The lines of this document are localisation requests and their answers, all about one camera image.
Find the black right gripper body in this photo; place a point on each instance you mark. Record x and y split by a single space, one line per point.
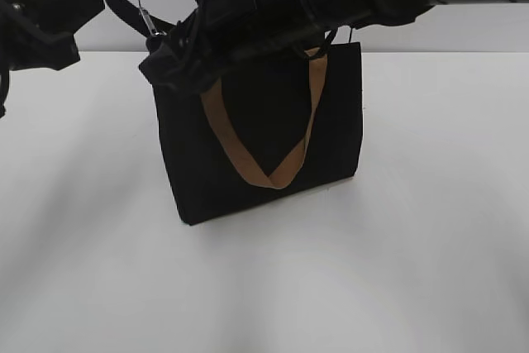
221 36

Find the silver zipper pull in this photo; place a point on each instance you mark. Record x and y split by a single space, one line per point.
149 23

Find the black tote bag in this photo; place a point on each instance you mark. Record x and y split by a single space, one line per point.
269 105

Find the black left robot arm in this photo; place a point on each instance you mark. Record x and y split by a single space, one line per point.
39 34

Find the brown front bag handle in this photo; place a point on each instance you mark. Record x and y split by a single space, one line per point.
241 159

